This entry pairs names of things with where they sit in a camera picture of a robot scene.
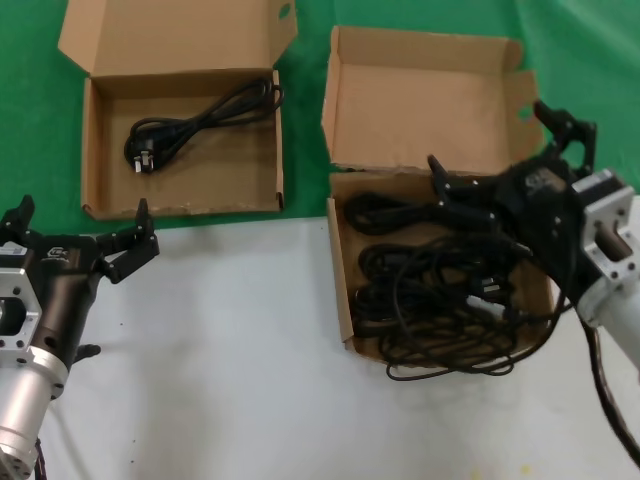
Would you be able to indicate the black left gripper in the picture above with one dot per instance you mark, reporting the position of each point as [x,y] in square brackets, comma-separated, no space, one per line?
[62,280]

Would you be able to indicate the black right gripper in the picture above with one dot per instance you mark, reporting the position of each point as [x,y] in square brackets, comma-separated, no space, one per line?
[545,220]

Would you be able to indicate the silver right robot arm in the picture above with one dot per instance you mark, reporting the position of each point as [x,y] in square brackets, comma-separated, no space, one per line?
[615,310]

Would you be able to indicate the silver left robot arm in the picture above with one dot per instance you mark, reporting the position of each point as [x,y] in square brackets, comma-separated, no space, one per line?
[20,400]

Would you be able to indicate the open brown cardboard box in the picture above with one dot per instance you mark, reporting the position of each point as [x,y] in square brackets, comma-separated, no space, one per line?
[425,115]
[210,170]

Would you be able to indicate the green table cloth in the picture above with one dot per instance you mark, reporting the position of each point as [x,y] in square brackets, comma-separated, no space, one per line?
[30,125]

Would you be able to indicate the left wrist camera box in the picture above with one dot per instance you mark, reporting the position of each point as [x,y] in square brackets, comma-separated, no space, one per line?
[12,250]

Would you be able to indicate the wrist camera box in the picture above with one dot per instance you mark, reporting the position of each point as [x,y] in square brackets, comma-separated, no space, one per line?
[12,250]
[592,181]

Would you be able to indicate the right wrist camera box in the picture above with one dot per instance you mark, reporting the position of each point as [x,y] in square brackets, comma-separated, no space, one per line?
[592,181]

